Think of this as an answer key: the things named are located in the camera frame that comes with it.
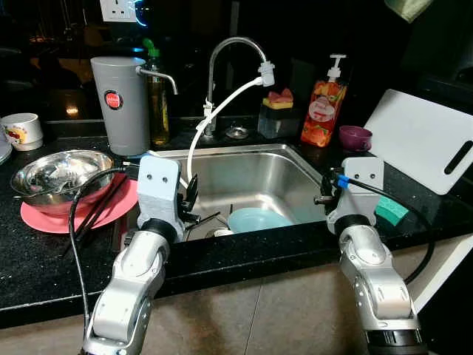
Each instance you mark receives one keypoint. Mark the stainless steel bowl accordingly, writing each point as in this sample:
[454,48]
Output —
[59,174]

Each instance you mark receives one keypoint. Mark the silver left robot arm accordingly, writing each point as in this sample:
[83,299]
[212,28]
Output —
[133,277]

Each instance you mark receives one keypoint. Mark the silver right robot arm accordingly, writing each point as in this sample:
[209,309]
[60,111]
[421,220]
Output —
[377,277]

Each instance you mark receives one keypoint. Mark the black chopstick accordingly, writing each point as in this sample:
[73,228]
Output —
[100,211]
[109,213]
[207,217]

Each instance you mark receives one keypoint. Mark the green scouring sponge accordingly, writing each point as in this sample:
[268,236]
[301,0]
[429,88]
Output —
[392,211]

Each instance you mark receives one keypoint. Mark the stainless steel sink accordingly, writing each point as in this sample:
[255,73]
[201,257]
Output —
[251,177]

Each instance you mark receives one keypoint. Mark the purple cup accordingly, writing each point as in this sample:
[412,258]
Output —
[355,137]

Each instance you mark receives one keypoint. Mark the teal bowl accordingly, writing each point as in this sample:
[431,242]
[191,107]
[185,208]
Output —
[259,220]

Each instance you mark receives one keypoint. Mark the round chrome sink fitting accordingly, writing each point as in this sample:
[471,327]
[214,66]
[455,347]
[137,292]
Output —
[236,132]

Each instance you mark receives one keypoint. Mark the orange dish soap pump bottle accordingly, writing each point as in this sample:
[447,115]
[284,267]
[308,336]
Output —
[323,115]

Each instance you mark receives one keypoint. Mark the clear sponge holder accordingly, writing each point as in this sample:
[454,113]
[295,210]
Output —
[277,122]

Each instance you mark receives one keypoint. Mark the oil bottle with green cap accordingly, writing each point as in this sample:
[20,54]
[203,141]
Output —
[157,111]

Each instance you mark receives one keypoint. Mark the white cutting board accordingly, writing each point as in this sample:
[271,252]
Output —
[414,137]

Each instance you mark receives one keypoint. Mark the grey water filter canister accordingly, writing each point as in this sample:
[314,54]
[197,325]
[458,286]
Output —
[122,111]

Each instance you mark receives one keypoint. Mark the red and yellow sponge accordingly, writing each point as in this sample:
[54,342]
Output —
[278,100]

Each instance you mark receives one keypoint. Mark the chrome gooseneck faucet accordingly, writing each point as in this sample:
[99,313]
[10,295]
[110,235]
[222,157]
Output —
[213,74]

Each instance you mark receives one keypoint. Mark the pink plate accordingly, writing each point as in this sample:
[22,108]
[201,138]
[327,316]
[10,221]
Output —
[52,218]

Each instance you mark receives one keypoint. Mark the white patterned cup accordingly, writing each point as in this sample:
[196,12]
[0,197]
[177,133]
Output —
[22,132]

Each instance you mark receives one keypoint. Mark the white plate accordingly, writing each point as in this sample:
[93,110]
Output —
[4,151]

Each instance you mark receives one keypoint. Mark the green hanging cloth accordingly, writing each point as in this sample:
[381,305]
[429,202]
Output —
[406,7]

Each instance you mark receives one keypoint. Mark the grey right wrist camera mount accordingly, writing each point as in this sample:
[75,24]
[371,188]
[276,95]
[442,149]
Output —
[358,194]

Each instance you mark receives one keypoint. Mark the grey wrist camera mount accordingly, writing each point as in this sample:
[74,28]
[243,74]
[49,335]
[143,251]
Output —
[158,188]
[358,194]

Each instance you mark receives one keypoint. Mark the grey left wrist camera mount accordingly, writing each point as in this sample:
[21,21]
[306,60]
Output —
[158,188]

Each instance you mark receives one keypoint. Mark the white wall socket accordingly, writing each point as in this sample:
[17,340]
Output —
[118,9]

